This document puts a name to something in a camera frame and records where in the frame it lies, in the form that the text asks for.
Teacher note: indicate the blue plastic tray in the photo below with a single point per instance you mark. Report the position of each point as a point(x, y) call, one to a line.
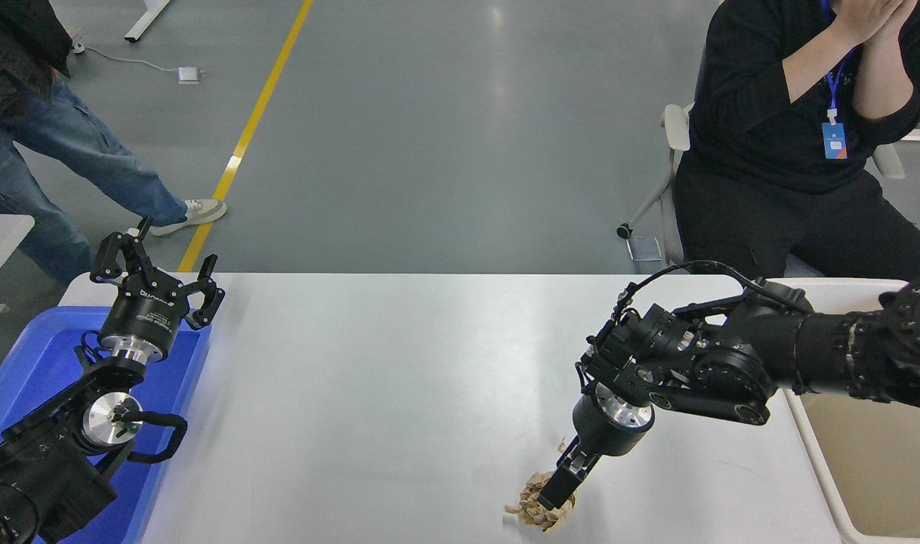
point(22, 363)

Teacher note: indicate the person's left forearm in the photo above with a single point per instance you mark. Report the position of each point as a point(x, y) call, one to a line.
point(887, 84)

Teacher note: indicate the small tan paper scrap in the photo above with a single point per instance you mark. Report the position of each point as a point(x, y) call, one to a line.
point(561, 447)

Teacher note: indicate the white metal stand leg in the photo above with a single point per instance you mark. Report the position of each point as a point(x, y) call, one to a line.
point(149, 19)

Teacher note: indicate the white office chair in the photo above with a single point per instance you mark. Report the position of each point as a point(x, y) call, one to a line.
point(675, 125)

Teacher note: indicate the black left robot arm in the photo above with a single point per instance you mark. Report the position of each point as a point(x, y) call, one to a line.
point(48, 461)

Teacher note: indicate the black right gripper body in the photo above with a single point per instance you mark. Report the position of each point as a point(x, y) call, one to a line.
point(603, 438)

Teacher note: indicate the white power adapter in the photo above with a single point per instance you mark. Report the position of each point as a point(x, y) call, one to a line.
point(189, 75)

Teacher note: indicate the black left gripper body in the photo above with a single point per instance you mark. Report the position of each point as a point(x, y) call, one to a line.
point(139, 317)

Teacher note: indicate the person's right hand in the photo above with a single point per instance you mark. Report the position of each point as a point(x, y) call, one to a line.
point(864, 16)

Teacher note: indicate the person's right forearm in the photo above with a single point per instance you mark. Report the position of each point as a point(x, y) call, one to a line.
point(826, 66)

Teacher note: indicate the person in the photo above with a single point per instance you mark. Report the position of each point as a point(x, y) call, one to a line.
point(747, 113)
point(52, 143)

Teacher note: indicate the large pale plastic bin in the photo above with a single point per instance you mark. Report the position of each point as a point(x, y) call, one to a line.
point(883, 468)

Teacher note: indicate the tan paper ball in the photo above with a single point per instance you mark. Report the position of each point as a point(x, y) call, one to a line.
point(532, 517)

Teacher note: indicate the person's left hand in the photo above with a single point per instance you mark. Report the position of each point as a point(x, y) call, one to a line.
point(902, 23)

